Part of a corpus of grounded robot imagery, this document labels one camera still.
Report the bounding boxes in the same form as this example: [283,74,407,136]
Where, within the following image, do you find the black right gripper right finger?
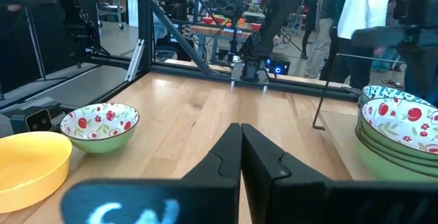
[242,123,438,224]

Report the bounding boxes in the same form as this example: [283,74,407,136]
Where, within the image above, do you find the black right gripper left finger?
[60,123,243,224]

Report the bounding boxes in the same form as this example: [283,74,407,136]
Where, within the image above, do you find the teal bowl dark floral print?
[358,85,435,108]

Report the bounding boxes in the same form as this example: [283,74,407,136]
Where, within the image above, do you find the wooden riser shelf black legs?
[311,53,438,184]

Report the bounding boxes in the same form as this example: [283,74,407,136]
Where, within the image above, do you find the wooden workbench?
[190,24,263,66]

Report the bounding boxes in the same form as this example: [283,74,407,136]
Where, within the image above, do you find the yellow plastic bowl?
[0,130,73,214]

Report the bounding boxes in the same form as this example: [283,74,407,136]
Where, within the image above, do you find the black curtain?
[0,0,100,91]

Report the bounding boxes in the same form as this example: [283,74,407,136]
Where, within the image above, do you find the silver frame bracket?
[124,38,145,83]

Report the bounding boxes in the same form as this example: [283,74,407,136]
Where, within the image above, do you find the black aluminium table frame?
[0,0,363,139]

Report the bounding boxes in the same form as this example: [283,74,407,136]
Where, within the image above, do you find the small grey depth camera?
[9,105,62,134]

